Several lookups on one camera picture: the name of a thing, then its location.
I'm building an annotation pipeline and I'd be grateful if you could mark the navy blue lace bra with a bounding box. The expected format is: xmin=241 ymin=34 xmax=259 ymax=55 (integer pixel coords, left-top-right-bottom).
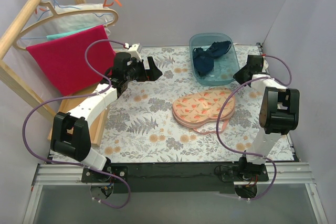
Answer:
xmin=193 ymin=41 xmax=232 ymax=76

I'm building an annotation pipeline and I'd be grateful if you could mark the peach floral mesh laundry bag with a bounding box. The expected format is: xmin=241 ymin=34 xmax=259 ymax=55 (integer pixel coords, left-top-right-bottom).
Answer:
xmin=172 ymin=87 xmax=236 ymax=135

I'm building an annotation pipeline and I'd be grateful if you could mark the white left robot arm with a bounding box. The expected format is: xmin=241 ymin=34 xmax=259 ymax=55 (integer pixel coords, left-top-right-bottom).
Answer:
xmin=50 ymin=52 xmax=162 ymax=182

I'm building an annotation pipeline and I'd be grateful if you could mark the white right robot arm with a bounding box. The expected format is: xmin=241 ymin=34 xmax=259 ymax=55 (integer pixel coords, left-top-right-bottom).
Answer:
xmin=234 ymin=55 xmax=300 ymax=181

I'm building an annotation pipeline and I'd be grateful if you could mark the clear teal plastic tub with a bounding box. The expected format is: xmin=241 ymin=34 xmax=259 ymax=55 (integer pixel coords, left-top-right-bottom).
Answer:
xmin=189 ymin=33 xmax=240 ymax=86

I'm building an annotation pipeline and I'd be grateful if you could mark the floral patterned table mat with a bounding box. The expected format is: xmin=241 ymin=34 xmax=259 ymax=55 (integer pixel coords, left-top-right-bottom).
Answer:
xmin=49 ymin=45 xmax=295 ymax=163

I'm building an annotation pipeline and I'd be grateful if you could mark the magenta red towel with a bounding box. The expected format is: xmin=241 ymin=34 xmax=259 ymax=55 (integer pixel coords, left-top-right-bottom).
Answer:
xmin=26 ymin=26 xmax=108 ymax=96

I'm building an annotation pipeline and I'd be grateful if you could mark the white cloth on hanger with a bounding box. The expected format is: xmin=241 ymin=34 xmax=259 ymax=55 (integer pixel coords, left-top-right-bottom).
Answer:
xmin=46 ymin=4 xmax=114 ymax=33

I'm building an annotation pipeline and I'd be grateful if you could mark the teal folded cloth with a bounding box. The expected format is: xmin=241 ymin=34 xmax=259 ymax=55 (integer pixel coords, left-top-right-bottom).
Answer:
xmin=46 ymin=27 xmax=90 ymax=41

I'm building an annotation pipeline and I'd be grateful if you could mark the beige wooden hanger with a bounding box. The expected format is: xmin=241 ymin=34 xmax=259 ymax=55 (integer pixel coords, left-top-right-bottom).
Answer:
xmin=13 ymin=1 xmax=119 ymax=51

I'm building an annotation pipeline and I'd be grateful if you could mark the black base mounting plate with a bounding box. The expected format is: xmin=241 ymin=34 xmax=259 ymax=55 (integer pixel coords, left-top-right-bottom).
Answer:
xmin=81 ymin=162 xmax=270 ymax=194

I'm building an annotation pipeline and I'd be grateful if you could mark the wooden clothes rack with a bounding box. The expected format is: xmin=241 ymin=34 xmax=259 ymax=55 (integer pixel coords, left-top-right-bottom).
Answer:
xmin=0 ymin=0 xmax=109 ymax=147

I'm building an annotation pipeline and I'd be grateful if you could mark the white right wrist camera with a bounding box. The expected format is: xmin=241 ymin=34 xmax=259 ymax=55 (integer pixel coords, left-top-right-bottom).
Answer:
xmin=262 ymin=57 xmax=269 ymax=72

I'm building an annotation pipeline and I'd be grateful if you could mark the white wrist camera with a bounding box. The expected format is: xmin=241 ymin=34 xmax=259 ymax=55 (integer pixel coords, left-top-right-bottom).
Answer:
xmin=127 ymin=44 xmax=142 ymax=61
xmin=262 ymin=57 xmax=269 ymax=72

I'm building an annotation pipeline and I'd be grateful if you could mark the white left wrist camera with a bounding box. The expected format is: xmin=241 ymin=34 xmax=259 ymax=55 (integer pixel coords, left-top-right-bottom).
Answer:
xmin=127 ymin=44 xmax=142 ymax=61

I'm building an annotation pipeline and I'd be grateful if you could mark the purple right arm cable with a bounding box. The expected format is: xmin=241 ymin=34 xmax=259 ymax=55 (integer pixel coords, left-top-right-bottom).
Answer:
xmin=216 ymin=55 xmax=292 ymax=201

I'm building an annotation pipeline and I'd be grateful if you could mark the blue wire hanger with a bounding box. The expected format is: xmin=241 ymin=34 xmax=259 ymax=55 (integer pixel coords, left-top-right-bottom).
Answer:
xmin=20 ymin=0 xmax=112 ymax=40

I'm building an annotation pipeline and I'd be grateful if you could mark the aluminium frame rail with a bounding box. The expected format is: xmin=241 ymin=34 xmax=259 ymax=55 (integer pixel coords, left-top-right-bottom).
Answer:
xmin=24 ymin=163 xmax=328 ymax=223

